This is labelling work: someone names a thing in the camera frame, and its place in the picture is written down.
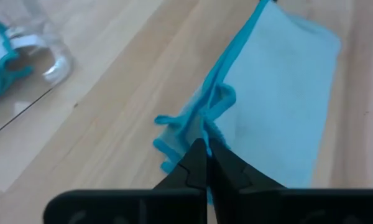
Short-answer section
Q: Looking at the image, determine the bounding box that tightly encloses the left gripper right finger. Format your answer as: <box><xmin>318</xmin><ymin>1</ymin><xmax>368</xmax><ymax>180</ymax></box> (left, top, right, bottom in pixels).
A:
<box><xmin>208</xmin><ymin>138</ymin><xmax>373</xmax><ymax>224</ymax></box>

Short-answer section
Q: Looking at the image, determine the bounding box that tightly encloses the clear plastic bin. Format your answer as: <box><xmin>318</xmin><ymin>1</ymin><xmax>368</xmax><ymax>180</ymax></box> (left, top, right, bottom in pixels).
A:
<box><xmin>0</xmin><ymin>0</ymin><xmax>75</xmax><ymax>141</ymax></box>

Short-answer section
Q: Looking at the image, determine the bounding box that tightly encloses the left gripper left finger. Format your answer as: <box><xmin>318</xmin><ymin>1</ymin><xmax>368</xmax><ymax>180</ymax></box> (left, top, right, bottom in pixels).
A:
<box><xmin>43</xmin><ymin>139</ymin><xmax>208</xmax><ymax>224</ymax></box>

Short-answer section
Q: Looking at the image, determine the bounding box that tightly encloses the blue microfiber towel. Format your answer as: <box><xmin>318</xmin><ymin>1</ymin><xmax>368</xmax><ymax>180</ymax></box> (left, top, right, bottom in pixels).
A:
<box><xmin>153</xmin><ymin>0</ymin><xmax>342</xmax><ymax>206</ymax></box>
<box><xmin>0</xmin><ymin>12</ymin><xmax>47</xmax><ymax>105</ymax></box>

